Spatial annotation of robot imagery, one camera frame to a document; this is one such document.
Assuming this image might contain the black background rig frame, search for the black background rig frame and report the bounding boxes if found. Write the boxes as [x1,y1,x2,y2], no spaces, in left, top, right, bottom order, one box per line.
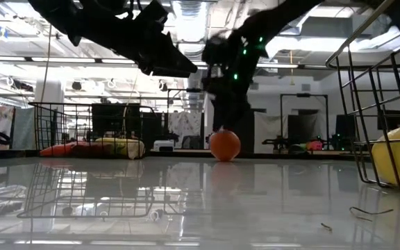
[279,92,330,140]
[166,87,208,140]

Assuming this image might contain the silver ceiling duct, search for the silver ceiling duct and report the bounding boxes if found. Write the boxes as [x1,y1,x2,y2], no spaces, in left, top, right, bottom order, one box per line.
[170,0,210,60]

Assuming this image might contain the yellow cable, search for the yellow cable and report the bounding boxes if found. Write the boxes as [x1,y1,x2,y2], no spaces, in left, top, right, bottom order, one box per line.
[39,24,54,105]

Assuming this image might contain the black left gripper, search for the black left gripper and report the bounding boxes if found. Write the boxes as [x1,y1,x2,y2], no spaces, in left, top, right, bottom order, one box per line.
[123,12,199,78]

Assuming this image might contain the white background box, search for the white background box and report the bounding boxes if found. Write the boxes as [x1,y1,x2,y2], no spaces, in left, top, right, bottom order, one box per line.
[152,139,176,152]

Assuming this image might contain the dark red vegetable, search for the dark red vegetable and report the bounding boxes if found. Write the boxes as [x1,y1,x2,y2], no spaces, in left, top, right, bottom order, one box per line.
[69,142,99,158]

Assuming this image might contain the orange carrot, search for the orange carrot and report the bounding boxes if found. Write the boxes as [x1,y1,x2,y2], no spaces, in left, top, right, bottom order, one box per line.
[40,141,83,158]

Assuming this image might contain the black wire basket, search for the black wire basket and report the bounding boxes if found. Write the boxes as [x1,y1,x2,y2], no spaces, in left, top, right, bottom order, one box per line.
[28,101,158,159]
[325,0,400,194]

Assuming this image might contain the orange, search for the orange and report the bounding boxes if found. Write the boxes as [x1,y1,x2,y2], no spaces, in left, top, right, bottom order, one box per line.
[209,129,242,163]

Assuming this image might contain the black background monitor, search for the black background monitor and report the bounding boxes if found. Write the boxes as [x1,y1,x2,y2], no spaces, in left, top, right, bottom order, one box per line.
[91,103,142,140]

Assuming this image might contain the black table frame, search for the black table frame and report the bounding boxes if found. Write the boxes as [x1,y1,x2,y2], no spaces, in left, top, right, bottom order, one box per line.
[0,148,371,162]

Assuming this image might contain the thin dark twig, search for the thin dark twig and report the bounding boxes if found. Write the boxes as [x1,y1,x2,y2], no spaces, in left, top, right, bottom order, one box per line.
[349,206,394,217]

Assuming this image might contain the black wire basket right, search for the black wire basket right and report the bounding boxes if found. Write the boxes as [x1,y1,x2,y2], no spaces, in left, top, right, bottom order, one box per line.
[325,0,400,194]

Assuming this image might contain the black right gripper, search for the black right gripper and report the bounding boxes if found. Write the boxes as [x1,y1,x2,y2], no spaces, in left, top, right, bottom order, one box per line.
[201,33,269,133]

